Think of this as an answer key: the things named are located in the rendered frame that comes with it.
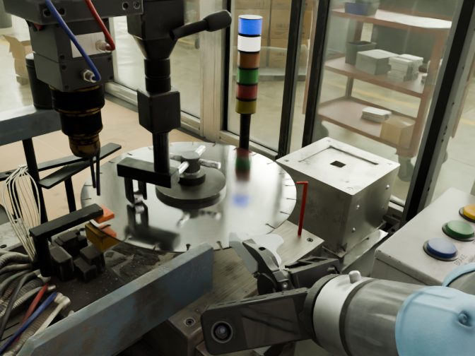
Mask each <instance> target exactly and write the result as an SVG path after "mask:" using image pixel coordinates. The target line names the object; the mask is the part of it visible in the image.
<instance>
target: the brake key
mask: <svg viewBox="0 0 475 356"><path fill-rule="evenodd" d="M427 249H428V250H429V251H430V252H431V253H433V254H435V255H436V256H440V257H443V258H451V257H453V256H455V254H456V251H457V248H456V246H455V245H454V244H453V243H451V242H450V241H448V240H446V239H443V238H438V237H435V238H432V239H429V241H428V243H427Z"/></svg>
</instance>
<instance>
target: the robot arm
mask: <svg viewBox="0 0 475 356"><path fill-rule="evenodd" d="M228 243H229V246H231V247H232V248H234V250H235V252H236V254H237V255H238V256H239V257H241V258H242V260H243V261H244V263H245V265H246V268H247V270H248V271H249V272H250V274H252V275H253V274H255V273H259V274H260V275H259V276H258V279H257V290H258V294H259V296H256V297H248V298H244V299H237V300H233V301H229V302H221V303H218V304H210V305H209V306H207V308H205V310H204V312H203V313H202V315H201V317H200V322H201V328H202V332H203V336H204V342H205V346H206V350H207V352H208V353H209V354H210V355H222V354H227V353H231V352H239V351H243V350H251V349H253V350H254V351H256V352H258V353H259V354H260V355H264V356H280V355H283V354H285V353H287V352H289V351H290V350H291V349H292V348H293V342H296V341H300V340H308V339H312V340H313V341H314V342H315V343H316V344H317V345H318V346H320V347H321V348H324V349H325V350H326V351H327V352H329V353H330V354H332V355H333V356H475V263H469V264H467V265H463V266H458V267H456V268H454V269H453V270H451V271H450V272H449V273H448V274H447V276H446V277H445V279H444V281H443V284H442V286H425V285H415V284H411V283H402V282H397V281H391V280H383V279H377V278H367V277H363V276H360V272H359V271H351V272H350V273H349V274H348V275H343V274H342V273H341V269H340V265H339V260H338V259H328V258H322V257H316V256H311V257H309V258H306V259H301V260H299V261H296V262H294V263H290V264H286V265H284V266H285V270H283V269H280V268H279V266H280V265H281V258H280V257H279V255H278V254H277V253H276V250H277V249H278V248H279V247H281V246H282V245H283V243H284V241H283V239H282V237H280V236H279V235H275V234H270V235H250V236H249V235H246V234H244V233H242V232H230V234H229V242H228ZM315 260H318V261H320V262H318V263H315V262H311V261H315ZM331 265H333V267H334V268H329V266H331ZM336 271H337V274H336Z"/></svg>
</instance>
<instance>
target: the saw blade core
mask: <svg viewBox="0 0 475 356"><path fill-rule="evenodd" d="M214 145H215V143H205V142H194V145H192V142H176V143H171V146H170V153H175V154H179V155H181V154H183V153H184V152H187V151H194V152H195V151H196V150H197V149H198V148H199V147H200V146H205V148H206V150H205V151H204V152H203V153H202V154H201V155H200V159H203V160H210V161H214V162H219V163H220V164H221V167H220V168H219V169H217V170H218V171H220V172H222V173H223V174H224V176H225V178H226V190H225V192H224V193H223V195H221V196H220V197H218V198H217V199H215V200H213V201H209V202H207V203H201V204H194V205H186V204H179V203H173V202H170V201H167V200H165V199H164V198H162V197H160V196H159V195H158V194H157V192H156V190H155V185H154V184H148V183H146V186H147V197H148V199H147V200H144V199H143V201H142V202H140V203H134V204H131V203H130V202H129V201H128V200H127V199H126V196H125V188H124V178H123V177H118V175H117V163H118V162H120V161H121V160H123V159H124V158H125V157H129V158H135V159H139V160H145V161H148V162H153V146H149V147H148V148H147V147H144V148H139V149H136V150H132V151H129V152H127V153H124V154H122V155H119V156H117V157H115V158H112V159H111V160H109V161H108V162H106V163H104V164H103V165H101V166H100V196H97V192H96V188H95V189H94V188H93V187H92V185H93V183H92V178H91V175H90V176H89V177H88V178H87V180H86V181H85V183H84V185H83V187H82V190H81V207H82V208H84V207H86V206H89V205H91V204H94V203H96V204H98V205H99V206H100V205H104V206H105V207H106V208H108V209H109V210H111V211H112V212H113V213H114V215H115V217H114V218H113V219H111V220H108V221H106V222H103V223H101V224H98V223H96V221H94V220H89V221H90V223H91V224H92V225H99V226H98V227H97V229H98V230H101V232H102V233H104V234H105V235H107V236H109V237H111V238H113V239H116V240H117V241H119V242H124V241H125V240H126V239H127V240H126V241H125V242H124V243H125V244H128V245H131V246H133V247H138V248H142V249H147V250H152V251H153V249H154V247H155V245H156V243H158V245H157V246H156V248H155V251H161V252H169V253H185V252H186V251H187V247H186V246H187V245H189V250H190V249H192V248H194V247H195V246H197V245H199V244H201V243H202V242H208V243H209V244H210V245H212V246H213V251H219V250H221V248H220V247H219V245H218V244H217V243H218V242H219V243H221V247H222V249H223V250H224V249H230V248H232V247H231V246H229V243H228V242H229V234H230V232H242V233H244V234H246V235H249V236H250V235H267V234H269V233H271V232H273V231H274V229H276V228H278V227H279V226H281V225H282V224H283V223H284V222H285V221H286V220H287V219H288V217H289V215H290V214H291V213H292V211H293V209H294V207H295V202H296V189H295V185H294V183H293V180H285V181H283V180H282V179H288V178H290V176H289V175H288V173H287V174H286V171H285V170H284V169H283V168H281V167H280V166H279V165H277V164H276V163H275V162H273V161H271V160H270V159H268V158H266V157H264V156H262V155H260V154H256V153H254V152H252V151H249V150H245V149H243V148H237V147H235V146H228V145H224V144H219V143H217V144H216V145H215V147H214ZM236 148H237V149H236ZM149 149H150V150H149ZM89 199H91V200H89ZM287 199H288V200H287ZM266 225H269V226H266ZM107 226H109V227H107ZM127 237H130V238H127Z"/></svg>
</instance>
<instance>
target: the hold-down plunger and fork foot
mask: <svg viewBox="0 0 475 356"><path fill-rule="evenodd" d="M152 140H153V162H148V161H145V160H139V159H135V158H129V157H125V158H124V159H123V160H121V161H120V162H118V163H117V175H118V177H123V178H124V188H125V196H126V199H127V200H128V201H129V202H130V203H131V204H134V203H135V202H134V185H133V180H136V181H137V182H138V189H140V190H141V193H142V195H143V199H144V200H147V199H148V197H147V186H146V183H148V184H154V185H157V186H162V187H166V188H169V189H171V188H173V187H174V185H176V183H178V182H179V180H180V169H179V168H176V167H171V166H170V140H169V133H165V134H154V133H152Z"/></svg>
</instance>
